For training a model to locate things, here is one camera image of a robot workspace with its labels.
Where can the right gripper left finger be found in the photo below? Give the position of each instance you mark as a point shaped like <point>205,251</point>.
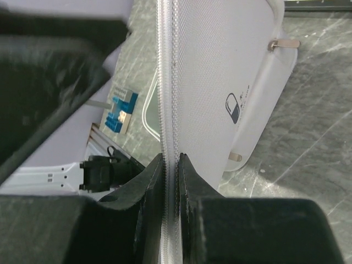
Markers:
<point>124,227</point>

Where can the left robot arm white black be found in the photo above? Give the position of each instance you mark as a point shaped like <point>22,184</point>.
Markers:
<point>67,143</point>

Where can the grey medicine kit case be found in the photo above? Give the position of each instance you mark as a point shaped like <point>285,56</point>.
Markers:
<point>222,66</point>

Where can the aluminium frame rail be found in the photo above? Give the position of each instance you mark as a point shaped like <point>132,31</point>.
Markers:
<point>100,144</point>

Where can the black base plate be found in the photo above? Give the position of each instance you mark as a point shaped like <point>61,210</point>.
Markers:
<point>318,6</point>

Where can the blue lego brick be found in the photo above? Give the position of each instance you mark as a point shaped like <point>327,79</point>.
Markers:
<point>118,117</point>

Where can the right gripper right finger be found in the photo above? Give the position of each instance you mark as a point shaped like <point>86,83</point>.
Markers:
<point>216,229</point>

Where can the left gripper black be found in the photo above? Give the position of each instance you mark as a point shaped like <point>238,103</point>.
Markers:
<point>50,66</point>

